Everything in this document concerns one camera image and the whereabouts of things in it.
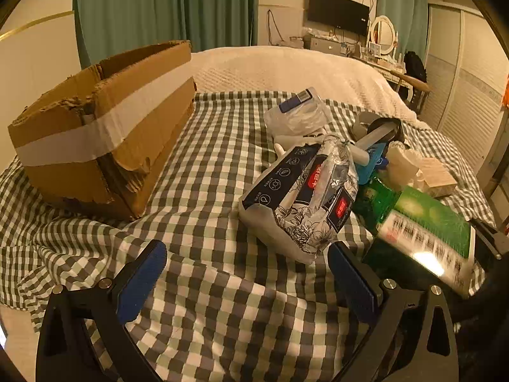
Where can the small beige box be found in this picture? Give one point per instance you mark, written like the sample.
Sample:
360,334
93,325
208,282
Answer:
437,177

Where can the white crumpled paper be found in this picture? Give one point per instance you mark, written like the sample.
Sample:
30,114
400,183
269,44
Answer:
401,163

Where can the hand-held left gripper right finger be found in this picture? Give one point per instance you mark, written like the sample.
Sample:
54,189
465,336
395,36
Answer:
352,282

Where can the black wall television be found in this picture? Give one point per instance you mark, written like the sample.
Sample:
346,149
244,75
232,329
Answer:
338,10

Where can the wooden chair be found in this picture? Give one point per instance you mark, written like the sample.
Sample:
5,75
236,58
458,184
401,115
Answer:
415,83

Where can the white floral tissue packet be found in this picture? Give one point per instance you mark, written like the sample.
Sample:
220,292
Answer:
278,207

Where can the green rectangular box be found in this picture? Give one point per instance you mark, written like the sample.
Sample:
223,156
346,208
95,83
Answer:
425,223

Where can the green foil packet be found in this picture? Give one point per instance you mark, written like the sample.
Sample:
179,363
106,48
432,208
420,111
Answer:
372,203

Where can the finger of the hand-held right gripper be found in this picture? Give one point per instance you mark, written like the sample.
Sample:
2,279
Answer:
487,236

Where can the grey tape roll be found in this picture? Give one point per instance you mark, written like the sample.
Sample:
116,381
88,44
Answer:
360,123

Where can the white oval mirror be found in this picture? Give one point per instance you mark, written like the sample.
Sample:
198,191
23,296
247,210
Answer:
382,34

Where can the white tube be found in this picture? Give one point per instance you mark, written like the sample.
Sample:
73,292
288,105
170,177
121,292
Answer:
290,143

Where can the black bag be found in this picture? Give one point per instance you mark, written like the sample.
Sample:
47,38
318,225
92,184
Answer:
415,67

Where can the grey cabinet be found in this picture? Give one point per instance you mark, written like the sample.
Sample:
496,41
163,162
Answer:
322,43

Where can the wide green curtain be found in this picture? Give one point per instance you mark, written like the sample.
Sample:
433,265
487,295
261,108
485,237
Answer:
159,8

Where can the clear plastic bag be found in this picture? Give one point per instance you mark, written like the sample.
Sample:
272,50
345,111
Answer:
296,117

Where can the white dressing table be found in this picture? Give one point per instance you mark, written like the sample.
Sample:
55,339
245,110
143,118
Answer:
381,63

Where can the brown cardboard box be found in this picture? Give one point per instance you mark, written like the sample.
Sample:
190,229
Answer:
139,127

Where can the white sliding wardrobe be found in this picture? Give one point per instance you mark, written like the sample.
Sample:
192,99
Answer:
465,79

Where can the black round container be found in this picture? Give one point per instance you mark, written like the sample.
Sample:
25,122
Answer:
391,127

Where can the white quilted blanket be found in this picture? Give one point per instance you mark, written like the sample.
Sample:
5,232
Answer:
278,67

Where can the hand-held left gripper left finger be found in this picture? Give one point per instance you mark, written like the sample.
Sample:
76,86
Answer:
143,282

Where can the green checked cloth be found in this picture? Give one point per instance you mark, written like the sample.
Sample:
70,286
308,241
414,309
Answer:
206,175

